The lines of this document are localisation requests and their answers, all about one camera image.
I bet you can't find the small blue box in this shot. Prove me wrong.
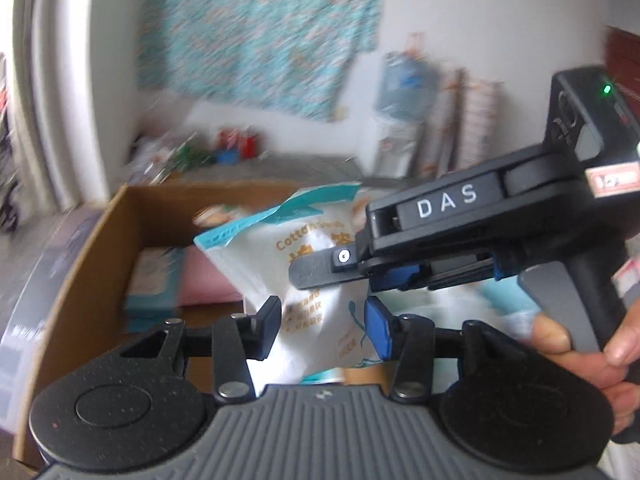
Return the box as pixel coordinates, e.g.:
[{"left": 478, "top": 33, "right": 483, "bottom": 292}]
[{"left": 124, "top": 246, "right": 187, "bottom": 318}]

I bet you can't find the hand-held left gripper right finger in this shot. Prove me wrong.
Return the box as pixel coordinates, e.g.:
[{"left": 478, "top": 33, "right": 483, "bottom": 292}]
[{"left": 364, "top": 297, "right": 526, "bottom": 403}]

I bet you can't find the brown cardboard box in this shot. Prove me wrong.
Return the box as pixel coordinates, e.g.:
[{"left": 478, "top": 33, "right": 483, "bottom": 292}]
[{"left": 12, "top": 182, "right": 396, "bottom": 466}]

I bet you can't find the white teal cotton tissue packet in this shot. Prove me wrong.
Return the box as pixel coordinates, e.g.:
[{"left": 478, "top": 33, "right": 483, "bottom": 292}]
[{"left": 192, "top": 182, "right": 386, "bottom": 386}]

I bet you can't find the blue floral wall cloth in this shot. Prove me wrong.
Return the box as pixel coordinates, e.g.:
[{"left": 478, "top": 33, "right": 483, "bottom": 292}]
[{"left": 137, "top": 0, "right": 386, "bottom": 123}]

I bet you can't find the clear plastic storage bin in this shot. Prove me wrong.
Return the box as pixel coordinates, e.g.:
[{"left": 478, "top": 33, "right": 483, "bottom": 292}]
[{"left": 0, "top": 210, "right": 101, "bottom": 431}]

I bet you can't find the person's right hand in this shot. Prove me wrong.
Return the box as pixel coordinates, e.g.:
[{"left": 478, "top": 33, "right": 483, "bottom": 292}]
[{"left": 530, "top": 305, "right": 640, "bottom": 436}]

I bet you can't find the floral rolled mat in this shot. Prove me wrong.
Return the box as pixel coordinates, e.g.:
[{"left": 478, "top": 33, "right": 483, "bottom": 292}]
[{"left": 425, "top": 65, "right": 468, "bottom": 176}]

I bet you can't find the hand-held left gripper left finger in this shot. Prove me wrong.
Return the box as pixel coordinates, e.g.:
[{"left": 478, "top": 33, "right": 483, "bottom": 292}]
[{"left": 122, "top": 296, "right": 282, "bottom": 404}]

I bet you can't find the pink knitted cloth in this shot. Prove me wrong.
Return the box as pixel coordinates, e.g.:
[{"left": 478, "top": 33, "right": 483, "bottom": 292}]
[{"left": 180, "top": 249, "right": 246, "bottom": 307}]

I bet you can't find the brown wooden door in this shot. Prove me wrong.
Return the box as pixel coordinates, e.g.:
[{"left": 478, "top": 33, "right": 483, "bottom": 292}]
[{"left": 605, "top": 25, "right": 640, "bottom": 91}]

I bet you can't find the crumpled clear plastic bag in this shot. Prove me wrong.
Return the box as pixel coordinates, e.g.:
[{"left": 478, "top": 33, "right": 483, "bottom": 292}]
[{"left": 130, "top": 132, "right": 173, "bottom": 183}]

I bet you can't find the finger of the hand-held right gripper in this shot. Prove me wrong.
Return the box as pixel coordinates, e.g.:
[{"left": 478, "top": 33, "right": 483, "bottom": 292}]
[
  {"left": 369, "top": 266, "right": 431, "bottom": 293},
  {"left": 289, "top": 246, "right": 361, "bottom": 290}
]

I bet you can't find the green glass jar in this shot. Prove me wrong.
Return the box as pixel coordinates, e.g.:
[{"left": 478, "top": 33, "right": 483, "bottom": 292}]
[{"left": 165, "top": 145, "right": 211, "bottom": 171}]

